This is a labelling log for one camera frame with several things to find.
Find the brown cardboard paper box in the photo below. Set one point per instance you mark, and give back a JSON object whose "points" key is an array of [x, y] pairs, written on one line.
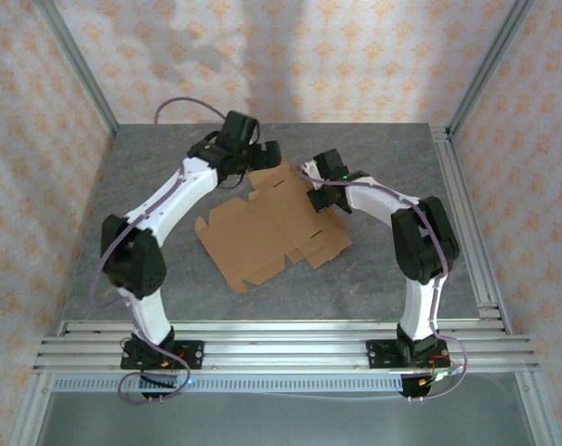
{"points": [[252, 237]]}

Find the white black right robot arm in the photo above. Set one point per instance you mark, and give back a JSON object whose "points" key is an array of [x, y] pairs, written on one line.
{"points": [[424, 241]]}

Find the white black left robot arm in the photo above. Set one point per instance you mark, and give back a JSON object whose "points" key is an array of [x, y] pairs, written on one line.
{"points": [[178, 200]]}

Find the wide aluminium extrusion beam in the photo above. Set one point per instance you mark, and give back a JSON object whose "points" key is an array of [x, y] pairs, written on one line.
{"points": [[285, 353]]}

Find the grey metal sheet panel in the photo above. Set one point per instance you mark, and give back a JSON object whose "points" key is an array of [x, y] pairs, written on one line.
{"points": [[285, 423]]}

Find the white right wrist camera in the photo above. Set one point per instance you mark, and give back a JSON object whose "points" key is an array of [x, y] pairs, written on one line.
{"points": [[310, 169]]}

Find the aluminium side rail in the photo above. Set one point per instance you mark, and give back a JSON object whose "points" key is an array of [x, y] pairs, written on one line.
{"points": [[448, 153]]}

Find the narrow aluminium extrusion rail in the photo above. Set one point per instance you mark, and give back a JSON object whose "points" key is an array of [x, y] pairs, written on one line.
{"points": [[285, 327]]}

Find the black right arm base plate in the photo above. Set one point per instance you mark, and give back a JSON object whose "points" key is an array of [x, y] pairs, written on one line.
{"points": [[378, 355]]}

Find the aluminium frame post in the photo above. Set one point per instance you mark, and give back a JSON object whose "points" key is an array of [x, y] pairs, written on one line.
{"points": [[489, 56], [76, 60]]}

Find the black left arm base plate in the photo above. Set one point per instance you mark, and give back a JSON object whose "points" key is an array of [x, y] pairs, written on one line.
{"points": [[194, 355]]}

